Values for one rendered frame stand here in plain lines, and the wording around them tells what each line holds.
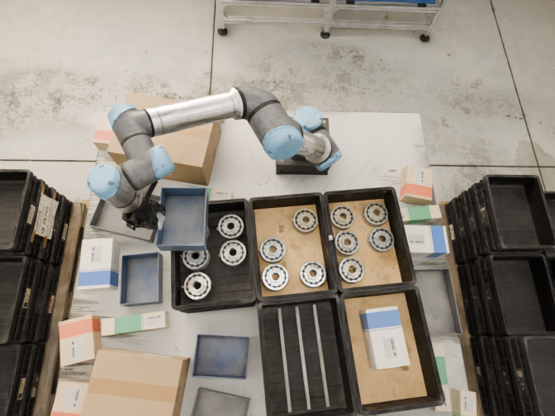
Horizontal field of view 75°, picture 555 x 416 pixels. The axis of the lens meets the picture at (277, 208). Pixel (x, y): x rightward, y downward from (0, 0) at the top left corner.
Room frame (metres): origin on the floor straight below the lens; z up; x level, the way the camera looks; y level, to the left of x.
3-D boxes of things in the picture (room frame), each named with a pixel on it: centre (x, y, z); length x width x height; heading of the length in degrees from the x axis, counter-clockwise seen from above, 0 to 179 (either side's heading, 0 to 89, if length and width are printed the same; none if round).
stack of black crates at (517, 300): (0.42, -1.30, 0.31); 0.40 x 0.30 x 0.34; 10
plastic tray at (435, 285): (0.25, -0.70, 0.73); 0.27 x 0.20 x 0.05; 11
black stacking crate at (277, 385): (-0.04, -0.18, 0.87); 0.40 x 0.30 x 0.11; 15
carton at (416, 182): (0.78, -0.62, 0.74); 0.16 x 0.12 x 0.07; 179
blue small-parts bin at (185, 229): (0.33, 0.30, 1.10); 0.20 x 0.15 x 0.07; 10
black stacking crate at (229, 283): (0.27, 0.21, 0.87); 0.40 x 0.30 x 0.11; 15
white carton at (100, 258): (0.18, 0.68, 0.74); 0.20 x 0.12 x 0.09; 14
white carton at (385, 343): (0.07, -0.46, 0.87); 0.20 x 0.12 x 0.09; 16
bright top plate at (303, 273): (0.26, -0.18, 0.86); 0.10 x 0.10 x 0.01
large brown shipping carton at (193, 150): (0.77, 0.53, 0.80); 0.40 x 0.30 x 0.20; 90
